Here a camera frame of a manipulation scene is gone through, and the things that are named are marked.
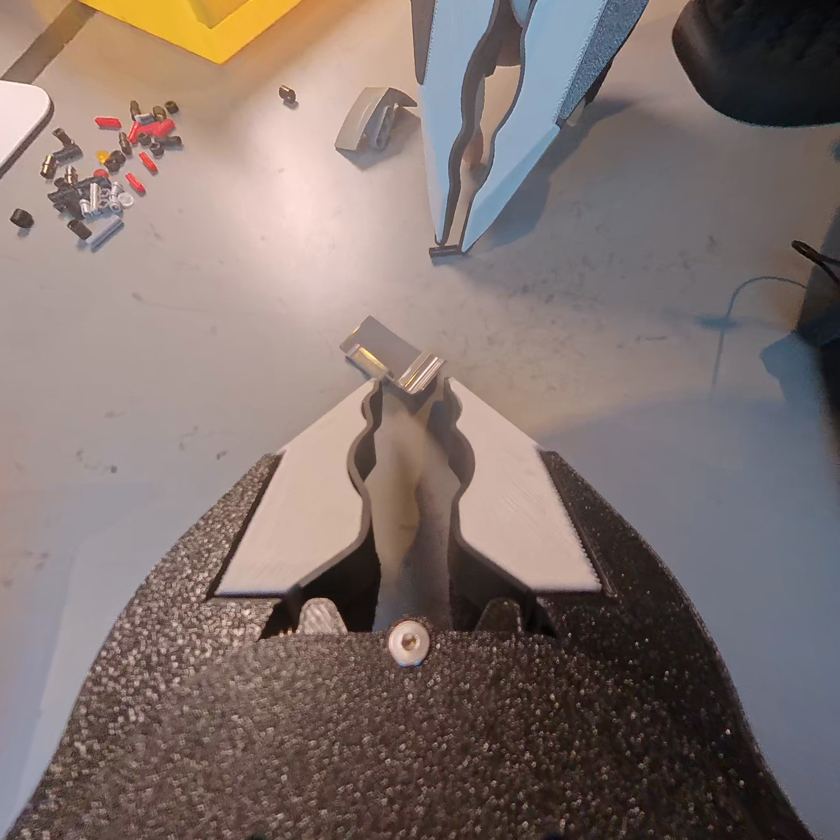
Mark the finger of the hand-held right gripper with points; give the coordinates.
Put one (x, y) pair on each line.
(446, 79)
(544, 79)

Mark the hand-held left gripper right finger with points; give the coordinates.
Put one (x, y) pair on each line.
(525, 518)

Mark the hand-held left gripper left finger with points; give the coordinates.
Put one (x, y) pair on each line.
(302, 518)

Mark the grey curved brick panel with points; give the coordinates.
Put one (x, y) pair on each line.
(380, 341)
(354, 124)

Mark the black long brick pin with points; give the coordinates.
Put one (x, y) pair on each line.
(444, 250)

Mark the yellow plastic parts bin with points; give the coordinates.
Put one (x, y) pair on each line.
(216, 26)

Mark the grey desk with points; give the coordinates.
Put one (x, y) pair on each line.
(229, 328)

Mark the person's black hoodie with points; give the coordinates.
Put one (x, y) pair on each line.
(823, 315)

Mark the pile of small brick pins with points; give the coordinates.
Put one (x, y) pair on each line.
(98, 177)

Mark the white rounded base plate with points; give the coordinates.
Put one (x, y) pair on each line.
(19, 118)

